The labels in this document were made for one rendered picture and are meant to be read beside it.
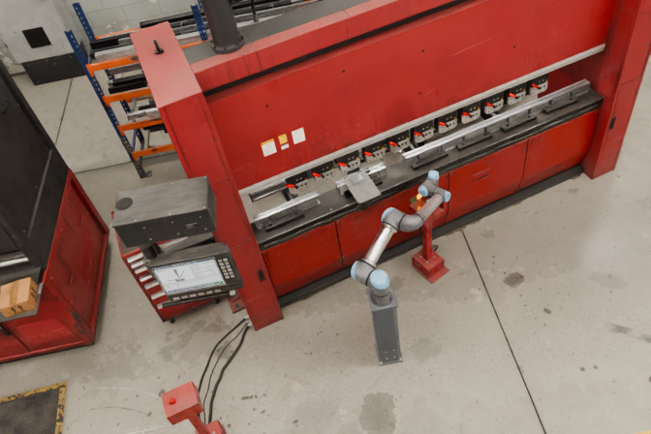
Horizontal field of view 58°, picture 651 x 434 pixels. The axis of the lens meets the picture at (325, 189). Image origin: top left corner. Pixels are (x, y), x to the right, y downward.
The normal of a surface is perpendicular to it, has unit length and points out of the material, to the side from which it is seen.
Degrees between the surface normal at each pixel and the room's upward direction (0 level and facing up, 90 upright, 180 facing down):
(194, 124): 90
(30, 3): 90
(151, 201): 0
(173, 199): 1
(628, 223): 0
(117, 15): 90
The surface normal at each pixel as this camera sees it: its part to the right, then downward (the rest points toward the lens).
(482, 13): 0.40, 0.63
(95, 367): -0.14, -0.68
